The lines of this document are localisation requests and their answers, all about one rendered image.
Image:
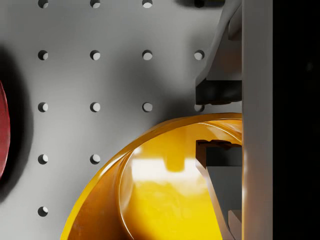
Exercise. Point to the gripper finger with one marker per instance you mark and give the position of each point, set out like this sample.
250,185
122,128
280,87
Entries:
225,175
220,91

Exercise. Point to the yellow bowl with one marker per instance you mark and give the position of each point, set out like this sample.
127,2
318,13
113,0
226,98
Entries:
155,200

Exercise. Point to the red plate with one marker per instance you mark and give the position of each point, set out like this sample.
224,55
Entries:
3,135

